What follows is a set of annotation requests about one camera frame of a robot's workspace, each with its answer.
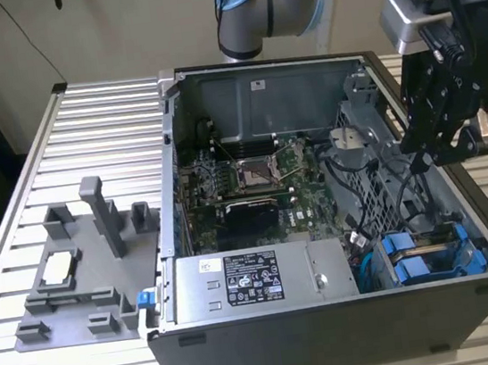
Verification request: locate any blue disk carrier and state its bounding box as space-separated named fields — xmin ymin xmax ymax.
xmin=393 ymin=245 xmax=488 ymax=287

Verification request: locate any thin black wall cable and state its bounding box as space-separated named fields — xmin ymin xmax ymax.
xmin=0 ymin=0 xmax=66 ymax=91

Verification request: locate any blue data cable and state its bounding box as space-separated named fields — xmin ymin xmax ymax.
xmin=355 ymin=251 xmax=379 ymax=292

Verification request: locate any silver metal bracket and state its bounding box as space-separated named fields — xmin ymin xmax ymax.
xmin=328 ymin=122 xmax=379 ymax=154

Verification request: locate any black PC case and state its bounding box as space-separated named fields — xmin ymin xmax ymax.
xmin=112 ymin=26 xmax=488 ymax=365

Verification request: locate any grey parts rack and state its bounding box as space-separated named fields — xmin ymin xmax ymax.
xmin=0 ymin=166 xmax=178 ymax=355

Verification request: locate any grey power supply unit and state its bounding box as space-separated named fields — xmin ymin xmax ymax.
xmin=166 ymin=234 xmax=360 ymax=326

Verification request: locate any CPU socket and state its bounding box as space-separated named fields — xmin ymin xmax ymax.
xmin=232 ymin=153 xmax=285 ymax=193

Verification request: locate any silver camera box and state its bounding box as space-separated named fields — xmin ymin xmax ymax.
xmin=376 ymin=0 xmax=473 ymax=60

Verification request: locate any thin metal locking lever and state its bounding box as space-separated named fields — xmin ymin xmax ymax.
xmin=212 ymin=134 xmax=239 ymax=169

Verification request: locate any silver CPU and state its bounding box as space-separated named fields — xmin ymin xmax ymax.
xmin=38 ymin=251 xmax=78 ymax=286

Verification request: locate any hard disk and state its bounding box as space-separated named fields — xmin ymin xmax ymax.
xmin=379 ymin=220 xmax=477 ymax=262

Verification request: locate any black disk power wire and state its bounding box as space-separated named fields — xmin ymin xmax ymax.
xmin=389 ymin=150 xmax=442 ymax=237

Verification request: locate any black graphics card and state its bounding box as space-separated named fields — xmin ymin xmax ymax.
xmin=213 ymin=192 xmax=285 ymax=252

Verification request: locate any blue case latch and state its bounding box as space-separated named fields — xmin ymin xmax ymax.
xmin=135 ymin=288 xmax=159 ymax=317

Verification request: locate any green motherboard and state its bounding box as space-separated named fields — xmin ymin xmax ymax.
xmin=175 ymin=132 xmax=346 ymax=258

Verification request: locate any metal disk bay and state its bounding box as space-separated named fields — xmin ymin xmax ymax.
xmin=374 ymin=204 xmax=488 ymax=292

